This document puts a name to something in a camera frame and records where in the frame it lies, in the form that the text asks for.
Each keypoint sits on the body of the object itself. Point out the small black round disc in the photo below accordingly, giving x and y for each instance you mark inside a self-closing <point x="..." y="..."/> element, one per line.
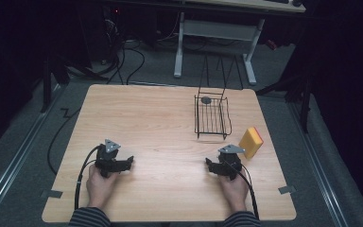
<point x="206" y="100"/>

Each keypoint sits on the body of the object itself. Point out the yellow and red sponge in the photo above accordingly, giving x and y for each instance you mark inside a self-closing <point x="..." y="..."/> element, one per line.
<point x="250" y="143"/>

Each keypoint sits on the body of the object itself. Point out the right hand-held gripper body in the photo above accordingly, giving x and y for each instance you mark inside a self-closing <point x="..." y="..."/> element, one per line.
<point x="231" y="162"/>

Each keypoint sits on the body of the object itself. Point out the aluminium floor rail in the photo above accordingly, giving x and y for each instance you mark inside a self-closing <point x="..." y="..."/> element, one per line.
<point x="15" y="164"/>
<point x="319" y="170"/>

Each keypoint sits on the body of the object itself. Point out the black metal stand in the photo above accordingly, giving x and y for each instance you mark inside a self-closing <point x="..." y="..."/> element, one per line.
<point x="304" y="104"/>
<point x="48" y="85"/>

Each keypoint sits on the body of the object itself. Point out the person's right hand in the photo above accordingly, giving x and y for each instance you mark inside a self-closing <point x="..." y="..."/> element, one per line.
<point x="237" y="194"/>

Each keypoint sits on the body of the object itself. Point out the small red object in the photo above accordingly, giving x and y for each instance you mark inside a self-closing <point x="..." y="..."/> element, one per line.
<point x="271" y="44"/>

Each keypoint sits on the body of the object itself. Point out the grey tape piece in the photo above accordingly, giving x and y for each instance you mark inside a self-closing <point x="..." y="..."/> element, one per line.
<point x="286" y="189"/>
<point x="52" y="194"/>

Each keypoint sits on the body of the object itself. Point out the black computer mouse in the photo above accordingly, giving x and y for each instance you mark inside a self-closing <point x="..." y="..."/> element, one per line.
<point x="296" y="3"/>

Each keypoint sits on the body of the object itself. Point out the white-legged desk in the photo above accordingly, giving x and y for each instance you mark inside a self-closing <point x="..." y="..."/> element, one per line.
<point x="217" y="30"/>

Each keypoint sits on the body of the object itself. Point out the person's left hand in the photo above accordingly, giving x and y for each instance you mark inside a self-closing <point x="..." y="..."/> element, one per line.
<point x="98" y="190"/>

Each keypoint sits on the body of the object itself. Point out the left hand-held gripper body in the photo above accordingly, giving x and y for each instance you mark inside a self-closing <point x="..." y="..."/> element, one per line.
<point x="106" y="159"/>

